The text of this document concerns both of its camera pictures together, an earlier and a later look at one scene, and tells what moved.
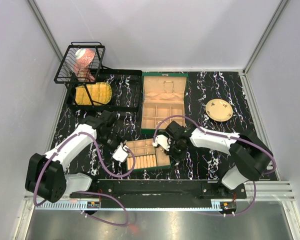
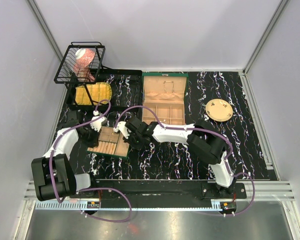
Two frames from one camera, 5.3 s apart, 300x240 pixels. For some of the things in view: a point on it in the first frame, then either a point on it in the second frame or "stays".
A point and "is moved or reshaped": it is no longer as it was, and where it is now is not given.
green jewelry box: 164,96 stays
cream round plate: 219,110 stays
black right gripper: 177,158 → 138,147
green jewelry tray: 147,156 is moved or reshaped
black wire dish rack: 91,85 stays
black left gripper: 119,138 → 94,142
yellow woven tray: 100,92 stays
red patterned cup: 84,57 stays
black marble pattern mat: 216,99 stays
